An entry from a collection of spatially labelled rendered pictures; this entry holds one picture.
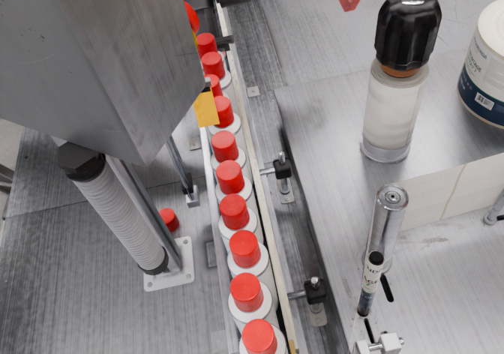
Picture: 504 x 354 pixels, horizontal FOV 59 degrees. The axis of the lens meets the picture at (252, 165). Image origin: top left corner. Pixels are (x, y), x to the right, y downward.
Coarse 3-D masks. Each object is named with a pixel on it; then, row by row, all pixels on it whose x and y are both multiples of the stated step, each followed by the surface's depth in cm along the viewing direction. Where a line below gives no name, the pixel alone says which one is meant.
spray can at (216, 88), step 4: (204, 76) 68; (212, 76) 67; (216, 76) 67; (212, 80) 67; (216, 80) 67; (212, 84) 66; (216, 84) 66; (212, 88) 66; (216, 88) 67; (220, 88) 68; (212, 92) 67; (216, 92) 67; (220, 92) 68; (224, 92) 71; (216, 96) 68; (224, 96) 70; (228, 96) 71; (208, 132) 74; (208, 136) 75; (212, 148) 78
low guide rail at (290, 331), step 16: (224, 32) 101; (240, 96) 88; (240, 112) 86; (256, 176) 76; (256, 192) 74; (272, 240) 69; (272, 256) 67; (288, 304) 63; (288, 320) 61; (288, 336) 60
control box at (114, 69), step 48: (0, 0) 23; (48, 0) 21; (96, 0) 23; (144, 0) 27; (0, 48) 27; (48, 48) 25; (96, 48) 24; (144, 48) 28; (192, 48) 33; (0, 96) 33; (48, 96) 30; (96, 96) 27; (144, 96) 29; (192, 96) 35; (96, 144) 33; (144, 144) 31
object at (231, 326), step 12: (204, 132) 77; (204, 144) 76; (204, 156) 74; (216, 204) 68; (216, 216) 67; (216, 228) 66; (216, 240) 65; (216, 252) 64; (228, 276) 62; (228, 288) 60; (228, 312) 58; (228, 324) 57; (228, 336) 57
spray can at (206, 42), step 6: (198, 36) 74; (204, 36) 73; (210, 36) 73; (198, 42) 73; (204, 42) 72; (210, 42) 72; (198, 48) 73; (204, 48) 73; (210, 48) 73; (216, 48) 74; (204, 54) 74; (222, 54) 77
